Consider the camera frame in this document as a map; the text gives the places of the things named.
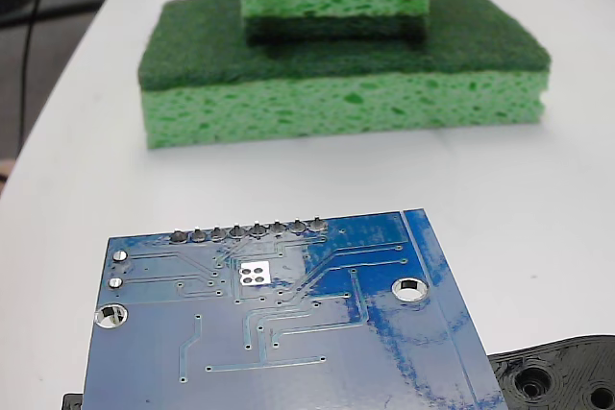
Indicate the blue printed circuit board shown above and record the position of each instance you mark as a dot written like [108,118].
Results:
[298,343]

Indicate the large green scrub sponge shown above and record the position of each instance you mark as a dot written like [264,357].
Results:
[336,103]

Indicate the black plastic bracket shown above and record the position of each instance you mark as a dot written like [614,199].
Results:
[557,376]

